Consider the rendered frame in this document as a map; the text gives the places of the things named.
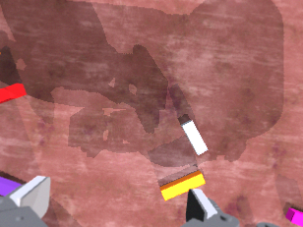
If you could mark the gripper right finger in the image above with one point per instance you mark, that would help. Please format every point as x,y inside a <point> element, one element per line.
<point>204,212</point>

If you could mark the white rectangular block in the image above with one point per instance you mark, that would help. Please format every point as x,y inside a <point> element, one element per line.
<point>194,137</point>

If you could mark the red rod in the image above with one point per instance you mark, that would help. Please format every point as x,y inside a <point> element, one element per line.
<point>11,92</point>

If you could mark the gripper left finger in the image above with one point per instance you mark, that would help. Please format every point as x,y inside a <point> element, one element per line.
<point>27,204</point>

